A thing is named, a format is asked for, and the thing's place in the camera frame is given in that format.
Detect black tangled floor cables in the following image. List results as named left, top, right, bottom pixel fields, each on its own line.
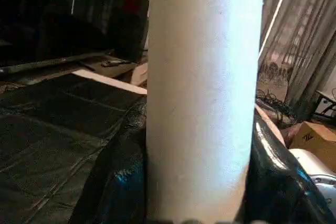
left=257, top=89, right=297, bottom=121

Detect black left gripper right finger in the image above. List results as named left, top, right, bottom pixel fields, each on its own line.
left=243, top=111, right=336, bottom=224

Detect grey sheer curtain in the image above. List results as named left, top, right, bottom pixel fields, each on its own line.
left=257, top=0, right=336, bottom=122

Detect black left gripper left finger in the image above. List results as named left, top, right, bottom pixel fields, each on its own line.
left=71, top=98, right=150, bottom=224

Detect black remote control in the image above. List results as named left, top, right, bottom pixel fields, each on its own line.
left=101, top=59, right=133, bottom=68

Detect dark low furniture silver edge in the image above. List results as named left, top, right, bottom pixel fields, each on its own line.
left=0, top=51, right=115, bottom=76

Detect white plastic table leg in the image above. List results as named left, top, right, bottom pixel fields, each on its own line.
left=145, top=0, right=266, bottom=222

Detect brown cardboard box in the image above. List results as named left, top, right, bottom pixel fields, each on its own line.
left=289, top=121, right=336, bottom=157

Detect black work mat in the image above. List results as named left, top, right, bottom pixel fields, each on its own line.
left=0, top=72, right=150, bottom=224

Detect white rounded machine part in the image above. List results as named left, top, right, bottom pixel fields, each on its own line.
left=289, top=148, right=336, bottom=196

